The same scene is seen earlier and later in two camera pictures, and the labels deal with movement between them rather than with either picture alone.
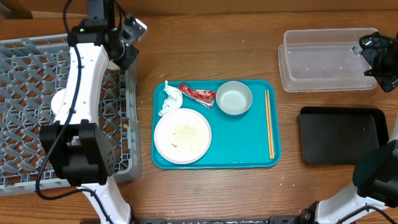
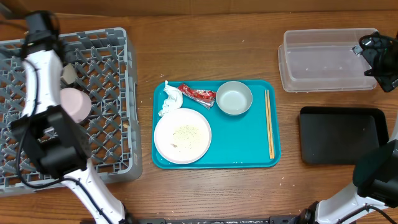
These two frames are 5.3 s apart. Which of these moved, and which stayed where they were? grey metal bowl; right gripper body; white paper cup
Moved: white paper cup
Stayed: grey metal bowl; right gripper body
